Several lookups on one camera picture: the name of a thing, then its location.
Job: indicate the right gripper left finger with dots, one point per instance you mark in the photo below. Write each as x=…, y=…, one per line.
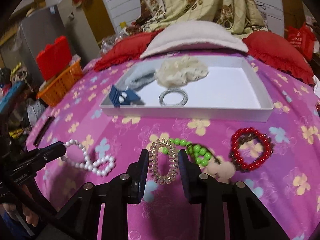
x=80, y=216

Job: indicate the clear plastic bags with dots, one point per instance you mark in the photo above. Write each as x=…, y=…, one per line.
x=107, y=43

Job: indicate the white fleece pillow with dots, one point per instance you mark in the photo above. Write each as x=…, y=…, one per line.
x=193, y=35

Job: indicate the black smartphone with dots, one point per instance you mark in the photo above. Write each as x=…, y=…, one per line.
x=43, y=130

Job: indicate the red ruffled pillow left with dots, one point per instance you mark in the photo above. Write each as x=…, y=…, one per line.
x=129, y=48

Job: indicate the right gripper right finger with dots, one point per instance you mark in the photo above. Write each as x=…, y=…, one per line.
x=228, y=211

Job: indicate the pink floral bed sheet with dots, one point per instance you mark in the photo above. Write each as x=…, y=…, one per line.
x=287, y=183

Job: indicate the orange plastic basket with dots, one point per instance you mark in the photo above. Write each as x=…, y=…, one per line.
x=56, y=90

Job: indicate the white shallow tray box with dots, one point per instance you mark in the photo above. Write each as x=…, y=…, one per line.
x=230, y=91

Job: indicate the blue hair claw clip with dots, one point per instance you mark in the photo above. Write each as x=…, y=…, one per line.
x=124, y=97

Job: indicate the cream lace scrunchie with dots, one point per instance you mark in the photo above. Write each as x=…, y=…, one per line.
x=178, y=72

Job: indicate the light blue fluffy scrunchie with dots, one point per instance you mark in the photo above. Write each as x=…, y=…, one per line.
x=140, y=77

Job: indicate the red shopping bag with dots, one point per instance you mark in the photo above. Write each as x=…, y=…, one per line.
x=303, y=39

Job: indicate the silver mesh bangle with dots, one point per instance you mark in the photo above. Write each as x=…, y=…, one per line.
x=173, y=97

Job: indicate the grey refrigerator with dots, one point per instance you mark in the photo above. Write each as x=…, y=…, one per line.
x=36, y=31

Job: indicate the red ruffled pillow right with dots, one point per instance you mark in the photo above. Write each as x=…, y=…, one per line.
x=277, y=52

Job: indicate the red ruffled pillow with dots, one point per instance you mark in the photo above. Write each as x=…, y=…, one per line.
x=277, y=52
x=129, y=48

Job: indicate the red box in basket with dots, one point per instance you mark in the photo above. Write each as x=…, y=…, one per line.
x=54, y=58

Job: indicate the floral beige blanket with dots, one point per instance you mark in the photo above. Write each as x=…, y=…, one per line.
x=239, y=17

